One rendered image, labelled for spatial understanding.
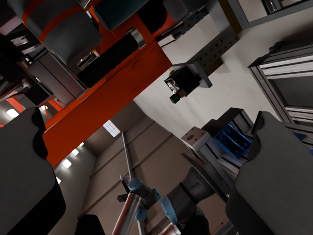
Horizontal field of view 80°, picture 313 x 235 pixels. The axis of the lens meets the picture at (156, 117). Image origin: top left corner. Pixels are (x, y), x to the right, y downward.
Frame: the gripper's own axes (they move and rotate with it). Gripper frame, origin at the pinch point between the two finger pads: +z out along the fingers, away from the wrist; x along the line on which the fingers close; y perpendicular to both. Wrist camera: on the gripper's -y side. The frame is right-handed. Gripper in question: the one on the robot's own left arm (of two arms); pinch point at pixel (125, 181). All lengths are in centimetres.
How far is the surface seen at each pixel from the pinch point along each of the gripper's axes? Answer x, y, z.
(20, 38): 102, 12, -34
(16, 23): 102, 17, -54
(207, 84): 43, 74, -28
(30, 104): 86, 13, -76
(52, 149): 57, -13, -18
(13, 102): 59, -220, 542
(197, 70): 52, 72, -26
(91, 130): 54, 8, -18
